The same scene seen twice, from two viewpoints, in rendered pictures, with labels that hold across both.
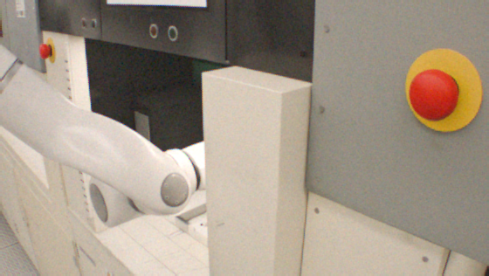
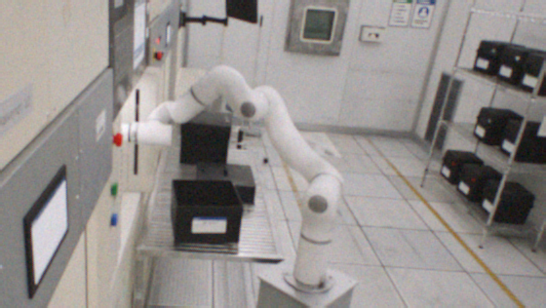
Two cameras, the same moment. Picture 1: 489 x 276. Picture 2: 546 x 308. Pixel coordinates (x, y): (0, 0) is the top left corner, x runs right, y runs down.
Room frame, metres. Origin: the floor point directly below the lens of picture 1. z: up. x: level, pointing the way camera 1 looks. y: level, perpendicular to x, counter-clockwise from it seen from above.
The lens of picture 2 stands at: (1.82, 1.56, 1.81)
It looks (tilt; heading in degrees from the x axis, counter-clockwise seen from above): 24 degrees down; 219
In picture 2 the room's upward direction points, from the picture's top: 6 degrees clockwise
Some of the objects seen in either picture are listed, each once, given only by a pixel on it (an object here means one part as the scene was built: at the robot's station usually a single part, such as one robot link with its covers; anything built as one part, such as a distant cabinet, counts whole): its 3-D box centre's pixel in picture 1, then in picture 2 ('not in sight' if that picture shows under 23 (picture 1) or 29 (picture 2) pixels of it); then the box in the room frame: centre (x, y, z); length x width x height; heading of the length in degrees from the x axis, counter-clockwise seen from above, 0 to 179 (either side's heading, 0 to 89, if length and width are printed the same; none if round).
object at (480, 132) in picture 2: not in sight; (497, 126); (-2.73, 0.64, 0.81); 0.30 x 0.28 x 0.26; 39
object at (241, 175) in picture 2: not in sight; (224, 179); (0.00, 0.06, 0.83); 0.29 x 0.29 x 0.13; 46
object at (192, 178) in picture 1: (175, 174); (135, 133); (0.63, 0.10, 1.19); 0.09 x 0.03 x 0.08; 43
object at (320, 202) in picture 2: not in sight; (320, 210); (0.37, 0.81, 1.07); 0.19 x 0.12 x 0.24; 20
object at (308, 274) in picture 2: not in sight; (312, 257); (0.34, 0.80, 0.85); 0.19 x 0.19 x 0.18
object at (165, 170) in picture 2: not in sight; (205, 250); (0.03, 0.00, 0.38); 1.30 x 0.60 x 0.76; 43
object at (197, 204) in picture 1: (210, 210); not in sight; (1.02, 0.08, 0.89); 0.22 x 0.21 x 0.04; 133
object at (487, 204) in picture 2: not in sight; (505, 201); (-2.46, 0.92, 0.31); 0.30 x 0.28 x 0.26; 41
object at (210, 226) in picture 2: not in sight; (204, 210); (0.37, 0.27, 0.85); 0.28 x 0.28 x 0.17; 52
